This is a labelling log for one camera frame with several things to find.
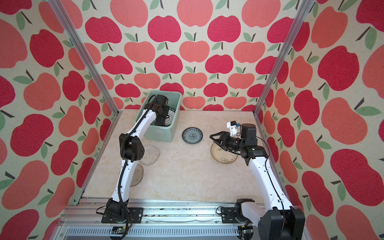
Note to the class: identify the white plate black flower outline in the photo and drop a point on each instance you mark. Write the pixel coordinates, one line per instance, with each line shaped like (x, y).
(170, 117)

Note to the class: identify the left aluminium frame post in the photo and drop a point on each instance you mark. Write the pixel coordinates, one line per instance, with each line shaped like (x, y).
(71, 31)

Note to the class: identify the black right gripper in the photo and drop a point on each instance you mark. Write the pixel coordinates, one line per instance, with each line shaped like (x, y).
(225, 137)

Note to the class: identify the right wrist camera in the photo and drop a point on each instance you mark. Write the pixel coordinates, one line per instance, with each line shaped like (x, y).
(233, 128)

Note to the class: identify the blue floral pattern plate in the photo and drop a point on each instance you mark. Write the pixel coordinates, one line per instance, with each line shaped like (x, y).
(192, 135)

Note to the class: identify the clear glass plate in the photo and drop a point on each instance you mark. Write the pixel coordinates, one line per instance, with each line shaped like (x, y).
(152, 153)

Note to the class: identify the beige speckled ceramic plate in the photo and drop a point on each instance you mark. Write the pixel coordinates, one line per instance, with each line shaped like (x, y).
(222, 156)

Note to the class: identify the right aluminium frame post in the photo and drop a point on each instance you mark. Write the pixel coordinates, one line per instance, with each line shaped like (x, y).
(298, 21)

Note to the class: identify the light green plastic bin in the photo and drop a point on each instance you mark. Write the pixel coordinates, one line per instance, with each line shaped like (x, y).
(162, 133)

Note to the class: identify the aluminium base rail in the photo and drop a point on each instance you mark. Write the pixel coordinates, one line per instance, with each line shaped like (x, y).
(154, 220)

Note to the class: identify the aluminium frame post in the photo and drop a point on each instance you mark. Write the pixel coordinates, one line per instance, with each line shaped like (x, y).
(71, 31)
(298, 21)

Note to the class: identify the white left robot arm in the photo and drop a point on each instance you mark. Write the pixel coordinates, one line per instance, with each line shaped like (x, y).
(132, 150)

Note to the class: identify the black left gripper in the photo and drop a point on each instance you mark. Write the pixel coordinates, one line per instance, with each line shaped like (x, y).
(162, 122)

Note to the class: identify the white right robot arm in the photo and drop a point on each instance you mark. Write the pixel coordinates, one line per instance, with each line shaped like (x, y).
(279, 220)

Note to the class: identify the grey glass plate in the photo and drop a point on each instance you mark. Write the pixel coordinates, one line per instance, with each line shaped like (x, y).
(138, 175)

